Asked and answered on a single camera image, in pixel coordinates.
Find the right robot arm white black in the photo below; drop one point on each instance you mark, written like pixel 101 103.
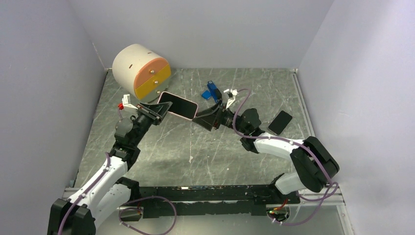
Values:
pixel 314 165

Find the blue and black gadget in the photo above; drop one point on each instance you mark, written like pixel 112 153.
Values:
pixel 214 91

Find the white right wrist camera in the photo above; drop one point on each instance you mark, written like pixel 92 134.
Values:
pixel 229 97

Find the round cream drawer cabinet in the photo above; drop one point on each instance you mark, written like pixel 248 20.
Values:
pixel 141 72

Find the pink phone case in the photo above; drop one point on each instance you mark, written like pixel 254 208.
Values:
pixel 194 112

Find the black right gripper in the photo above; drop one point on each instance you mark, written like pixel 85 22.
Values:
pixel 211 117

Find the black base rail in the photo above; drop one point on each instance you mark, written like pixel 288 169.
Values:
pixel 212 200

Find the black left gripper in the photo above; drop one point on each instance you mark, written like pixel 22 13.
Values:
pixel 155 112

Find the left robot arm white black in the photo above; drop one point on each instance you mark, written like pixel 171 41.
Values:
pixel 85 210

